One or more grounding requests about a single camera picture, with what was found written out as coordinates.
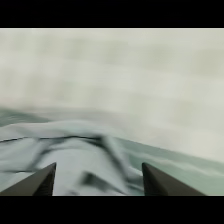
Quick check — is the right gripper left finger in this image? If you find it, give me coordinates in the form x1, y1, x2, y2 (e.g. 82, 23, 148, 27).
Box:
0, 162, 57, 197

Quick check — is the grey shirt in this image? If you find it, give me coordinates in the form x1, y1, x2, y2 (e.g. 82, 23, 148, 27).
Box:
0, 107, 224, 197

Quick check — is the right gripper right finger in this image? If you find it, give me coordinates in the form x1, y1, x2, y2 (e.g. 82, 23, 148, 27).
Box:
141, 162, 206, 197

